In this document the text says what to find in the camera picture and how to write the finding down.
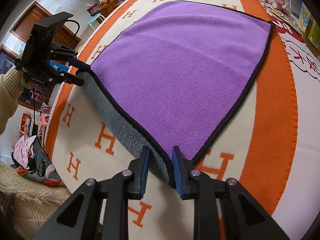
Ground purple and grey towel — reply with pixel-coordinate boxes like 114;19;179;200
76;1;274;186

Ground cream knitted sleeve forearm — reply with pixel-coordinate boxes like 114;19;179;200
0;66;22;134

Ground person's left hand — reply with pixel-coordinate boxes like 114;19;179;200
18;70;38;90

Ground blue round stool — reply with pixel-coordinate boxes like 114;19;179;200
87;13;105;31

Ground orange cream H-pattern blanket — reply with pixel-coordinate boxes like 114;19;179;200
44;0;299;240

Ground wooden tv cabinet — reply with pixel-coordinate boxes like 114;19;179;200
93;0;121;18

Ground white printed tablecloth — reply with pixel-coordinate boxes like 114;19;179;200
259;0;319;239

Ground oil bottle with green label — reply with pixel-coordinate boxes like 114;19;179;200
303;16;319;60

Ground blister pill pack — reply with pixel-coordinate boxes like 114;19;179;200
271;9;303;35

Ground colourful picture book box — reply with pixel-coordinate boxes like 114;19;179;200
298;3;311;33

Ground pink plush toy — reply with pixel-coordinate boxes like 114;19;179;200
269;0;292;16

